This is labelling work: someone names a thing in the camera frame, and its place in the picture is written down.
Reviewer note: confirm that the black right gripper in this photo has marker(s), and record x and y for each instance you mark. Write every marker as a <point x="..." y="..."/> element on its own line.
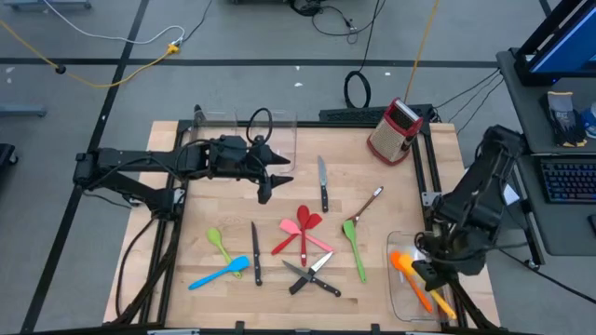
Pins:
<point x="458" y="260"/>

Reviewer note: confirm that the slim black paring knife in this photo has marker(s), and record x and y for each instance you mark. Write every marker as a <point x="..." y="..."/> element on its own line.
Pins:
<point x="256" y="260"/>

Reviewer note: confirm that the white paper sheet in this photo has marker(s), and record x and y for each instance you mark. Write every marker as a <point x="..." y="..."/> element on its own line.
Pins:
<point x="510" y="194"/>

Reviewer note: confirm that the computer monitor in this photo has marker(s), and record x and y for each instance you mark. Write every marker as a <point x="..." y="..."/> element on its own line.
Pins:
<point x="568" y="46"/>

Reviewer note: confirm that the red silicone spoon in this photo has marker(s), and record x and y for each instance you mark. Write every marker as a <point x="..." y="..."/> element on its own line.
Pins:
<point x="302" y="214"/>

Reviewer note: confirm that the blue white container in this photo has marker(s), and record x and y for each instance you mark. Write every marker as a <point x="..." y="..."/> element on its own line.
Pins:
<point x="590" y="121"/>

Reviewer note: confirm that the grey furniture foot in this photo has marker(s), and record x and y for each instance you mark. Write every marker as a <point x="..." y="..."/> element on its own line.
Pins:
<point x="46" y="4"/>
<point x="23" y="111"/>

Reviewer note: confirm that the red silicone spatula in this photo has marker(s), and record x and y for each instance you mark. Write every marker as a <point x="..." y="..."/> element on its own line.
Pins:
<point x="314" y="219"/>

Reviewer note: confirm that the black floor puck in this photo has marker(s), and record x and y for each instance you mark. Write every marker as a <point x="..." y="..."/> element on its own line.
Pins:
<point x="60" y="70"/>

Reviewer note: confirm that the dark grey desk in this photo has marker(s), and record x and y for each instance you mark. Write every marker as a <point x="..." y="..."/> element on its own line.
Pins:
<point x="526" y="116"/>

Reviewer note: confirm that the black backlit keyboard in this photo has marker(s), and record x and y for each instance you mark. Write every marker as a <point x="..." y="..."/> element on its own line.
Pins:
<point x="570" y="181"/>

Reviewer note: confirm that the black table edge clamp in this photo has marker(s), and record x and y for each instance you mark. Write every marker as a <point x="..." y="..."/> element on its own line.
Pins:
<point x="375" y="328"/>
<point x="239" y="327"/>

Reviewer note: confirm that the red metal box grater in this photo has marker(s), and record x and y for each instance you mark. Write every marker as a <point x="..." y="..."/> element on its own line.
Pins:
<point x="393" y="135"/>

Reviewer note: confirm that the green silicone spatula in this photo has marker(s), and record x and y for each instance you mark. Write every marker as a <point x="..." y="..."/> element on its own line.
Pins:
<point x="349" y="229"/>

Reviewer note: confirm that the yellow silicone spatula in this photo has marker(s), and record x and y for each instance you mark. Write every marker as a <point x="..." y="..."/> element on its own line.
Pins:
<point x="406" y="261"/>

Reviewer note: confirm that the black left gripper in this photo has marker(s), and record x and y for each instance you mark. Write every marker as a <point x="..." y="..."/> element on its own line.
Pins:
<point x="237" y="158"/>

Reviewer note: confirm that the pink silicone spatula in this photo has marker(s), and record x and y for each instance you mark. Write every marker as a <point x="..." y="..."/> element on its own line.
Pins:
<point x="288" y="226"/>

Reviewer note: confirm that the black caster foot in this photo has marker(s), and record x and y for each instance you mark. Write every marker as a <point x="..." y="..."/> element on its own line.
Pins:
<point x="7" y="156"/>

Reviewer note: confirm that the grey black work gloves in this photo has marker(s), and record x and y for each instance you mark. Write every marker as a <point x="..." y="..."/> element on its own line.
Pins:
<point x="561" y="116"/>

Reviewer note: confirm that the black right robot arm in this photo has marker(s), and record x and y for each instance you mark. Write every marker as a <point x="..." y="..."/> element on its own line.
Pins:
<point x="489" y="177"/>

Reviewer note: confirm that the light green silicone spoon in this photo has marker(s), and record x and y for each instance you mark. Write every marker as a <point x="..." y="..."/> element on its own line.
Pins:
<point x="214" y="236"/>

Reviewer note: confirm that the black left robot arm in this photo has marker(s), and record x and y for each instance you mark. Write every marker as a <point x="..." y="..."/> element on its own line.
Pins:
<point x="130" y="158"/>

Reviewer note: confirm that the clear plastic bin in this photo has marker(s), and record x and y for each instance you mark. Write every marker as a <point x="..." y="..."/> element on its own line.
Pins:
<point x="219" y="123"/>
<point x="400" y="302"/>
<point x="285" y="139"/>

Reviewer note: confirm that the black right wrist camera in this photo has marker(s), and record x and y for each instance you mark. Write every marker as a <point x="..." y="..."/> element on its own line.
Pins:
<point x="430" y="277"/>

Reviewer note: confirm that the blue silicone spatula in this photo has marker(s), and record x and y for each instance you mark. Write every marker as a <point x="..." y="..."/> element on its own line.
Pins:
<point x="239" y="263"/>

